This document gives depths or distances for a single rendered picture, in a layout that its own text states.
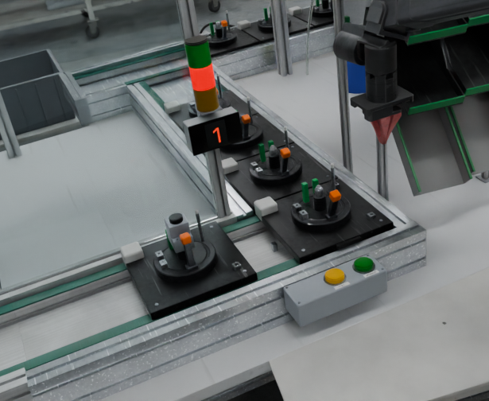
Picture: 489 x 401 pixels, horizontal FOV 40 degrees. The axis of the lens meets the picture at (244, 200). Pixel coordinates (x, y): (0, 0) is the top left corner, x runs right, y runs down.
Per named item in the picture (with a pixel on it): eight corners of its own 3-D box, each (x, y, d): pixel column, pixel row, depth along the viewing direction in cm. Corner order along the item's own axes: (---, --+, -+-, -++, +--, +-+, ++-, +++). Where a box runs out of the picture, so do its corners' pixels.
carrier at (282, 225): (393, 229, 154) (392, 181, 147) (300, 265, 147) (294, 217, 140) (339, 184, 173) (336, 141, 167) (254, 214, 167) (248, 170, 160)
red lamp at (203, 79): (219, 86, 144) (215, 64, 142) (197, 92, 143) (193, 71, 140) (211, 79, 148) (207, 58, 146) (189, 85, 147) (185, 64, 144)
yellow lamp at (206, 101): (223, 107, 147) (219, 87, 144) (201, 114, 146) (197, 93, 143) (214, 100, 151) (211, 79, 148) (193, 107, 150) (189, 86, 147)
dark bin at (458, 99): (463, 103, 150) (471, 79, 144) (408, 116, 148) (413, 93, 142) (412, 20, 165) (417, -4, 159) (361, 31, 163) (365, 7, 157)
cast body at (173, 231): (195, 247, 145) (189, 220, 141) (176, 254, 144) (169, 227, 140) (184, 228, 152) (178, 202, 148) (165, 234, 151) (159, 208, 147)
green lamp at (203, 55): (215, 64, 142) (211, 41, 139) (193, 71, 140) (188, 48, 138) (207, 58, 146) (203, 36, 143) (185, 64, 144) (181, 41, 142)
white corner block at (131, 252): (146, 264, 155) (142, 250, 153) (127, 270, 154) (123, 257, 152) (141, 254, 159) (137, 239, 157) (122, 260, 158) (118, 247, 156)
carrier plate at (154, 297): (258, 280, 145) (257, 272, 144) (152, 321, 138) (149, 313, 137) (217, 227, 164) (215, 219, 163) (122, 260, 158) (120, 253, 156)
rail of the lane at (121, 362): (426, 265, 155) (426, 226, 150) (44, 422, 131) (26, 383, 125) (412, 253, 160) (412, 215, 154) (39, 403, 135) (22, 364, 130)
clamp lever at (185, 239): (197, 265, 144) (190, 235, 140) (188, 268, 143) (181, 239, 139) (192, 256, 147) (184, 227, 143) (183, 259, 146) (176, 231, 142)
